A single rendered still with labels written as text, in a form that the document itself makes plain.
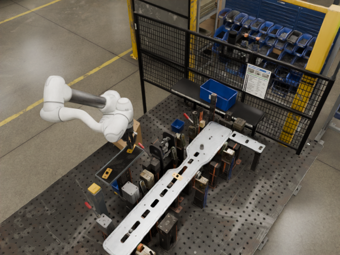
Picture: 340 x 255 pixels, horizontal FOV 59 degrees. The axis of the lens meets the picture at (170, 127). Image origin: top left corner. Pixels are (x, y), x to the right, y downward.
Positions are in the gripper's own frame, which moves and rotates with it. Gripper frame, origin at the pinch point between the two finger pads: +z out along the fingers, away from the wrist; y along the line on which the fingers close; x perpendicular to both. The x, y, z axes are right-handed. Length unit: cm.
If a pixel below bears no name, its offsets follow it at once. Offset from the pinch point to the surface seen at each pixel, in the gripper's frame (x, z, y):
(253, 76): 95, -8, 72
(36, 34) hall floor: 298, 125, -343
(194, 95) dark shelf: 92, 23, 23
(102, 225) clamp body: -53, 20, 1
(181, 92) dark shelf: 94, 23, 10
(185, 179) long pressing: 0.4, 26.0, 40.9
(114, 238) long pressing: -56, 26, 10
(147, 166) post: -2.7, 16.6, 13.0
